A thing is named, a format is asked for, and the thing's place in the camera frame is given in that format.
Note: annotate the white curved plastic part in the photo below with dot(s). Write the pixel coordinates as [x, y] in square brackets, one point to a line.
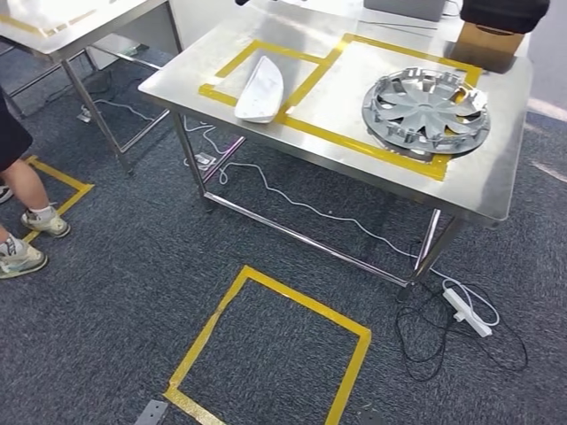
[261, 94]

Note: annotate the steel workbench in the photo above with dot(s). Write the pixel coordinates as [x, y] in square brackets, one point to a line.
[487, 187]

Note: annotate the yellow floor tape square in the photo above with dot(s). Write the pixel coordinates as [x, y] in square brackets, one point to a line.
[306, 301]
[66, 179]

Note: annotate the grey floor socket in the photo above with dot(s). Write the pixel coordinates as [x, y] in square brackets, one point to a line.
[204, 161]
[84, 117]

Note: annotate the grey round wheel cover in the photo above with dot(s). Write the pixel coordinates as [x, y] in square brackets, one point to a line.
[425, 111]

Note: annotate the white table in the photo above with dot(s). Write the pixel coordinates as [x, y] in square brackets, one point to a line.
[345, 9]

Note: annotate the black robot right foot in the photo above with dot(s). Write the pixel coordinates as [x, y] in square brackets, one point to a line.
[370, 417]

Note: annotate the black robot foot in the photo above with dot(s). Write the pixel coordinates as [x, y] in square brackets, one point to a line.
[151, 413]
[370, 417]

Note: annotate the grey equipment case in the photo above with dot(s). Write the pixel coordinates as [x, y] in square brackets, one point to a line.
[403, 9]

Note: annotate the white power strip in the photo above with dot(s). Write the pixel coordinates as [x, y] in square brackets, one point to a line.
[467, 314]

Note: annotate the black robot left foot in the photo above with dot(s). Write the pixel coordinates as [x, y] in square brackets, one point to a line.
[151, 413]

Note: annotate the brown cardboard box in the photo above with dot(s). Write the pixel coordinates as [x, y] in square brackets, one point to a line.
[487, 47]

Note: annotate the person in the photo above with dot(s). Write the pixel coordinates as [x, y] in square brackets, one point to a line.
[26, 182]

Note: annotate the steel side table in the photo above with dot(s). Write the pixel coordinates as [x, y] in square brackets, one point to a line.
[66, 23]

